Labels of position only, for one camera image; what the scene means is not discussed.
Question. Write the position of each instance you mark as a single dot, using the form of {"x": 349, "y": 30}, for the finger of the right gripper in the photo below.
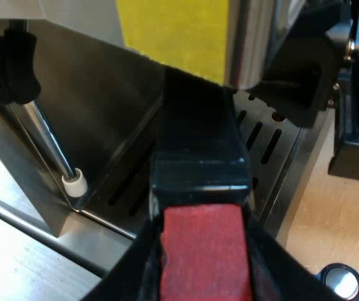
{"x": 304, "y": 87}

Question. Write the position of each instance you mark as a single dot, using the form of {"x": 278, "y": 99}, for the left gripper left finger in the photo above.
{"x": 135, "y": 266}

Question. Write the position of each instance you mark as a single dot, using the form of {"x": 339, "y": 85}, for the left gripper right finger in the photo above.
{"x": 276, "y": 269}

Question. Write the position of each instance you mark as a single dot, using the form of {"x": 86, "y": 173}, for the steel espresso machine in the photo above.
{"x": 104, "y": 109}

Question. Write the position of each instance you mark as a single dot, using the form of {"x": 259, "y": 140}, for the aluminium rail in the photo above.
{"x": 25, "y": 260}

